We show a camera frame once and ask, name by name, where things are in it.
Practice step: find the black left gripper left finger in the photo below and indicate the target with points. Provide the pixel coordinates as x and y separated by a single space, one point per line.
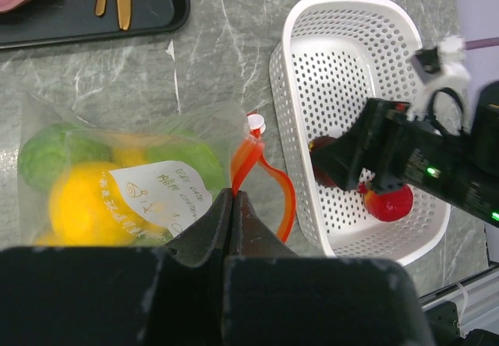
206 240

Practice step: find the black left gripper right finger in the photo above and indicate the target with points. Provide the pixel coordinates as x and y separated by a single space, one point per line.
250 236

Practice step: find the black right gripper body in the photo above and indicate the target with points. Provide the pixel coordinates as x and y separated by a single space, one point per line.
460 169

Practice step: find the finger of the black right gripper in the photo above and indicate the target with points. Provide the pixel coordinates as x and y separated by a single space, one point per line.
384 183
348 151

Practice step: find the clear zip top bag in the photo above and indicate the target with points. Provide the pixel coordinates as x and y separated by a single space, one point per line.
169 195

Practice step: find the yellow orange fruit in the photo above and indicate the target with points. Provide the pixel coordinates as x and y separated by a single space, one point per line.
86 207

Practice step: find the dark red plum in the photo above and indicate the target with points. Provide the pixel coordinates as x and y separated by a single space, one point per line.
321 162

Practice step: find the white perforated basket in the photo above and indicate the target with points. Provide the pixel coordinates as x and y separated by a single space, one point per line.
333 56

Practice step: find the black serving tray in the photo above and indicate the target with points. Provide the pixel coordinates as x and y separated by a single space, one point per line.
68 21

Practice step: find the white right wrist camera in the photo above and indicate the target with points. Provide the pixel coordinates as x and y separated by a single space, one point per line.
438 68

